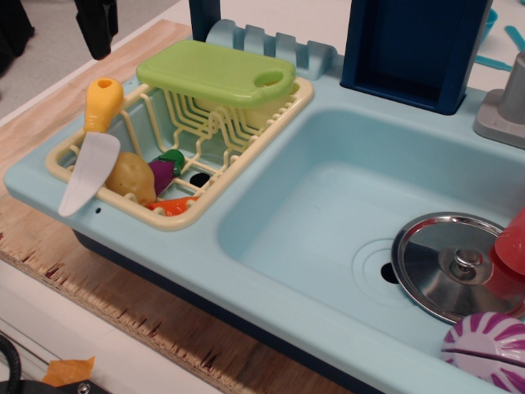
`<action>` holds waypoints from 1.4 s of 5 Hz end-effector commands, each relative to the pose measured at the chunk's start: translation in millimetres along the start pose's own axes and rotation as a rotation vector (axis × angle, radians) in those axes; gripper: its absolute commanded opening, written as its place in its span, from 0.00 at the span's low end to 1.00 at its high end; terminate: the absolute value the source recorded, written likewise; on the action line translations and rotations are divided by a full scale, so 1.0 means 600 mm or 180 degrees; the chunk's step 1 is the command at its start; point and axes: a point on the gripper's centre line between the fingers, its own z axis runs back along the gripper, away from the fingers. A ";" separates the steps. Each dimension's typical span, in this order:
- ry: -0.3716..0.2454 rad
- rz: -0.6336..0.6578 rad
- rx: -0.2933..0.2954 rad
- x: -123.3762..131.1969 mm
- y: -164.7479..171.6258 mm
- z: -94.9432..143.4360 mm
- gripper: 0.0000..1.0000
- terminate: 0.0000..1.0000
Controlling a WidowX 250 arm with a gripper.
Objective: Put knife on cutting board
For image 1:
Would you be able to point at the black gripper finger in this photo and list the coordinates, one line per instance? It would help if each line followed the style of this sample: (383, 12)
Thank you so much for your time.
(98, 22)

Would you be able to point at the yellow handled white toy knife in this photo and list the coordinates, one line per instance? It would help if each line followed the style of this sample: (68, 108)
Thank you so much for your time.
(99, 150)

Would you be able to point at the green plastic cutting board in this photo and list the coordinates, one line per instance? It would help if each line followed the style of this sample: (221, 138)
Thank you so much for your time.
(215, 73)

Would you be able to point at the black object at left edge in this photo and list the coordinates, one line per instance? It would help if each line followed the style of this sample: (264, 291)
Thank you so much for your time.
(16, 30)

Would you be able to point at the cream plastic dish rack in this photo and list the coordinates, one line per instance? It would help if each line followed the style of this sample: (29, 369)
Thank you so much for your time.
(218, 143)

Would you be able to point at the yellow toy potato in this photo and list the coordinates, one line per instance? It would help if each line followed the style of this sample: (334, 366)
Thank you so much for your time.
(132, 175)

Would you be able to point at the purple toy eggplant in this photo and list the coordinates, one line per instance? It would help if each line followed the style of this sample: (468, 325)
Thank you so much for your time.
(166, 167)

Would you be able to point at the orange toy carrot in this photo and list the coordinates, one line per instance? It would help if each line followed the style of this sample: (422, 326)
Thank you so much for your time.
(172, 207)

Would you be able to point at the light blue toy sink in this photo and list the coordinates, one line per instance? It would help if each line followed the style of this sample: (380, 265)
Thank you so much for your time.
(290, 252)

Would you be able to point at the dark blue plastic back panel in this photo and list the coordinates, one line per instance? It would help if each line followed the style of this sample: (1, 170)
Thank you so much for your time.
(418, 53)

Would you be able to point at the orange tape piece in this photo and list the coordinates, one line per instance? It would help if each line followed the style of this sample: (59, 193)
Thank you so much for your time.
(63, 372)

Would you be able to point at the grey toy faucet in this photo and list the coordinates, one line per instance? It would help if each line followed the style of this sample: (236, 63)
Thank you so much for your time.
(501, 115)

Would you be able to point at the steel pot lid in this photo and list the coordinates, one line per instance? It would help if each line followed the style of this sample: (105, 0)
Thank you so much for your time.
(446, 263)

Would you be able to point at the red plastic cup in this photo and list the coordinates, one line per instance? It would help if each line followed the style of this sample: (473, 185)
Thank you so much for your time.
(507, 254)

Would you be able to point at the dark blue post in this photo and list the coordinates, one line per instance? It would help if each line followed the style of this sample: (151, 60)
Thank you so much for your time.
(204, 14)

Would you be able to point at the black bracket with screw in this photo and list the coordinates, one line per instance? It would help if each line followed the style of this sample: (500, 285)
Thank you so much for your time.
(83, 387)

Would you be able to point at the teal utensil handle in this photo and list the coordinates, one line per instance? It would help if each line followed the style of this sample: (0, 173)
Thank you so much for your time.
(516, 37)

